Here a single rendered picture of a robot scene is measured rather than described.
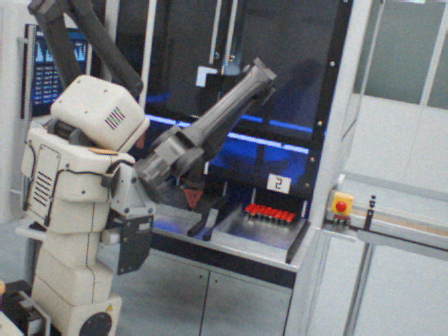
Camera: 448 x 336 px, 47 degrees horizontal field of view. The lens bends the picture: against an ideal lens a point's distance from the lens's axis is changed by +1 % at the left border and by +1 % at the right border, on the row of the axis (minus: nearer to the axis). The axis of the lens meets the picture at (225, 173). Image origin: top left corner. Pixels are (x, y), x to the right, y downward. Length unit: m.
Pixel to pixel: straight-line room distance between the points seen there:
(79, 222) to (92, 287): 0.18
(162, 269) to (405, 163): 4.74
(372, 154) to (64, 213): 5.57
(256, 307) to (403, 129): 4.64
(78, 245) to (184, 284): 0.97
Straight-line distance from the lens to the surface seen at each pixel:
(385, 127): 6.58
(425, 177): 6.69
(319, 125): 1.96
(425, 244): 2.16
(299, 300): 2.18
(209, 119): 1.35
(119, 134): 1.32
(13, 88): 1.82
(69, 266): 1.43
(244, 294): 2.23
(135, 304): 2.45
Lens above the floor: 1.56
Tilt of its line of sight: 15 degrees down
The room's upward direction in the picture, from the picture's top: 9 degrees clockwise
